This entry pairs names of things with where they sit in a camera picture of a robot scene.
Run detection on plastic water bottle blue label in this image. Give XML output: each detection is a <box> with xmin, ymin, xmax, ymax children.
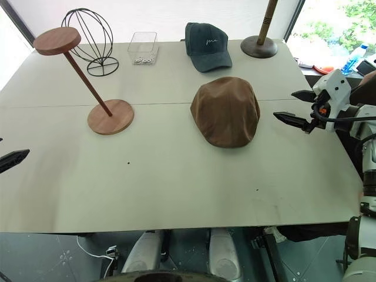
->
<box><xmin>341</xmin><ymin>43</ymin><xmax>370</xmax><ymax>78</ymax></box>

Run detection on black wire head stand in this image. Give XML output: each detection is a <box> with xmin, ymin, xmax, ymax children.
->
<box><xmin>61</xmin><ymin>9</ymin><xmax>120</xmax><ymax>78</ymax></box>

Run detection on black flat device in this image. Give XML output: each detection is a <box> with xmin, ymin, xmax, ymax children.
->
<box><xmin>355</xmin><ymin>59</ymin><xmax>376</xmax><ymax>76</ymax></box>

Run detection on silver left robot leg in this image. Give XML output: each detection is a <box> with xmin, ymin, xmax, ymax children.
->
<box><xmin>121</xmin><ymin>230</ymin><xmax>163</xmax><ymax>274</ymax></box>

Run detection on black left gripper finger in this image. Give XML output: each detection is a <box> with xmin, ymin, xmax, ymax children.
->
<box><xmin>0</xmin><ymin>149</ymin><xmax>31</xmax><ymax>174</ymax></box>

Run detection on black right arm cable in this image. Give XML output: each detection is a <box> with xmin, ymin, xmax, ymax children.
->
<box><xmin>317</xmin><ymin>113</ymin><xmax>376</xmax><ymax>123</ymax></box>

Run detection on brown flat cap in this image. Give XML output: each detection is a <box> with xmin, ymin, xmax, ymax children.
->
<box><xmin>190</xmin><ymin>76</ymin><xmax>261</xmax><ymax>149</ymax></box>

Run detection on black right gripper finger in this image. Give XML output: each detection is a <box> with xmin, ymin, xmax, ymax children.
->
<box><xmin>291</xmin><ymin>90</ymin><xmax>317</xmax><ymax>104</ymax></box>
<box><xmin>273</xmin><ymin>111</ymin><xmax>312</xmax><ymax>130</ymax></box>

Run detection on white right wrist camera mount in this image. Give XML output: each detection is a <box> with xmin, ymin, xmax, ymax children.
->
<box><xmin>312</xmin><ymin>69</ymin><xmax>353</xmax><ymax>132</ymax></box>

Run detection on silver right robot leg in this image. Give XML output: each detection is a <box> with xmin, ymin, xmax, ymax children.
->
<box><xmin>209</xmin><ymin>229</ymin><xmax>245</xmax><ymax>280</ymax></box>

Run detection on wooden round-top hat stand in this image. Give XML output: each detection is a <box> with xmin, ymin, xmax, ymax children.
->
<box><xmin>32</xmin><ymin>28</ymin><xmax>135</xmax><ymax>136</ymax></box>

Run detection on dark denim baseball cap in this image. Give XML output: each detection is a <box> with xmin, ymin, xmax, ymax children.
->
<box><xmin>184</xmin><ymin>22</ymin><xmax>233</xmax><ymax>73</ymax></box>

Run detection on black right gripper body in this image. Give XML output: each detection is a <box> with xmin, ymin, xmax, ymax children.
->
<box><xmin>305</xmin><ymin>89</ymin><xmax>330</xmax><ymax>136</ymax></box>

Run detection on dark-base wooden pole stand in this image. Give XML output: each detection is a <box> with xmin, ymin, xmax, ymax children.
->
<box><xmin>240</xmin><ymin>0</ymin><xmax>278</xmax><ymax>59</ymax></box>

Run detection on small white beads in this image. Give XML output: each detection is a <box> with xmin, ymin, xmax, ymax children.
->
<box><xmin>133</xmin><ymin>55</ymin><xmax>155</xmax><ymax>65</ymax></box>

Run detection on silver robot leg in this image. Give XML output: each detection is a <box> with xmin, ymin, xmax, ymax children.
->
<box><xmin>209</xmin><ymin>229</ymin><xmax>245</xmax><ymax>280</ymax></box>
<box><xmin>121</xmin><ymin>230</ymin><xmax>163</xmax><ymax>274</ymax></box>

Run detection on white floor cable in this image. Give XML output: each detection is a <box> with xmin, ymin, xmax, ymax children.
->
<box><xmin>76</xmin><ymin>234</ymin><xmax>117</xmax><ymax>274</ymax></box>

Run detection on black table frame leg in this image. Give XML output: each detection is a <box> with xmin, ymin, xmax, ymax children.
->
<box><xmin>250</xmin><ymin>227</ymin><xmax>292</xmax><ymax>282</ymax></box>

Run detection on clear plastic box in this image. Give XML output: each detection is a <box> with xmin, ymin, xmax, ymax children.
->
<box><xmin>128</xmin><ymin>31</ymin><xmax>160</xmax><ymax>66</ymax></box>

